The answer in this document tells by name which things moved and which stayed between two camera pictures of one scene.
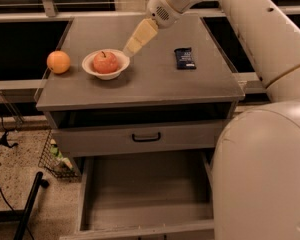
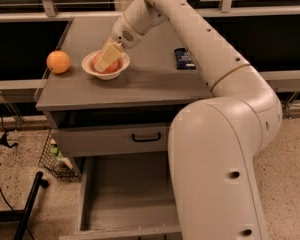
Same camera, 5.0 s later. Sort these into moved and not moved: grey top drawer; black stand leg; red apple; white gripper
Moved: white gripper
Not moved: grey top drawer; black stand leg; red apple
